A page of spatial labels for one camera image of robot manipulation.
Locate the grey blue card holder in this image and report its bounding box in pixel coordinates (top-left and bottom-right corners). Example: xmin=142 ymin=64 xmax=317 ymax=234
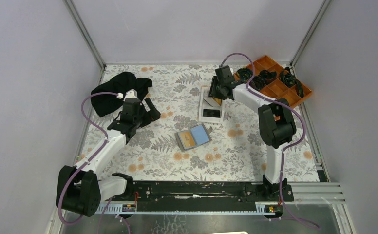
xmin=174 ymin=123 xmax=212 ymax=152

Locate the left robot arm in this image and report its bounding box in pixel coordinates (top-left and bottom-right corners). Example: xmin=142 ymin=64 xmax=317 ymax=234
xmin=56 ymin=97 xmax=161 ymax=217

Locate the floral table mat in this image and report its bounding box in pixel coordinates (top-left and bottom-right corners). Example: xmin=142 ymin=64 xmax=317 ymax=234
xmin=76 ymin=64 xmax=321 ymax=182

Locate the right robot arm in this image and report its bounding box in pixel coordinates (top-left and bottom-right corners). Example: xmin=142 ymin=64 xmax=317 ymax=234
xmin=209 ymin=66 xmax=297 ymax=201

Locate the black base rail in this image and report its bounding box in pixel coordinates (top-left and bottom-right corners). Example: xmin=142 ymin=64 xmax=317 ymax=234
xmin=112 ymin=181 xmax=294 ymax=213

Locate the dark blue rolled tie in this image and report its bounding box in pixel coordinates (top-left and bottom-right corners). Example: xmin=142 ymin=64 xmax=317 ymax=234
xmin=249 ymin=70 xmax=277 ymax=91

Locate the green yellow rolled tie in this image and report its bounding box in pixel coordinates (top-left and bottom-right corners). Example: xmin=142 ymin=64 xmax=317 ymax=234
xmin=236 ymin=68 xmax=254 ymax=83

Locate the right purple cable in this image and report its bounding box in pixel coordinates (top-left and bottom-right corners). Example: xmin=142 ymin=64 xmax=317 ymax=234
xmin=219 ymin=52 xmax=321 ymax=231

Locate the black cloth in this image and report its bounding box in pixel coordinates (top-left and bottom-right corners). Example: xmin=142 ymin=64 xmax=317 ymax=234
xmin=91 ymin=72 xmax=153 ymax=117

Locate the black orange rolled tie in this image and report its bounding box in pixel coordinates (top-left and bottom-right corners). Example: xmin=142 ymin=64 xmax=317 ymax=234
xmin=279 ymin=66 xmax=304 ymax=98

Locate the orange wooden divider tray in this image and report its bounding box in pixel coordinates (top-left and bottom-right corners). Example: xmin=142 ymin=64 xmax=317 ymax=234
xmin=234 ymin=55 xmax=313 ymax=108

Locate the gold credit card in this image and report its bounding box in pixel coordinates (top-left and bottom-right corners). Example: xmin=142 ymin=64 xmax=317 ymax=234
xmin=179 ymin=131 xmax=196 ymax=148

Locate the white plastic card box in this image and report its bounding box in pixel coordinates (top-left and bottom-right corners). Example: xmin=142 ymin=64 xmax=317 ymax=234
xmin=198 ymin=86 xmax=225 ymax=124

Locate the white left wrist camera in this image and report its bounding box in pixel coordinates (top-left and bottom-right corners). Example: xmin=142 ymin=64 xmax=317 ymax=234
xmin=123 ymin=89 xmax=138 ymax=101

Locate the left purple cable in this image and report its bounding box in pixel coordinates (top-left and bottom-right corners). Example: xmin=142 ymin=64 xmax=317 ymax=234
xmin=57 ymin=92 xmax=125 ymax=234

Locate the stack of cards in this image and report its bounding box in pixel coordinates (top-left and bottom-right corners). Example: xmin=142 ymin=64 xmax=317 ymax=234
xmin=203 ymin=95 xmax=222 ymax=108

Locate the purple cable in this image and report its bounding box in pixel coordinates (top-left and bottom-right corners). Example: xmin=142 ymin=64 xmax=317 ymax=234
xmin=57 ymin=92 xmax=125 ymax=234
xmin=219 ymin=52 xmax=321 ymax=231

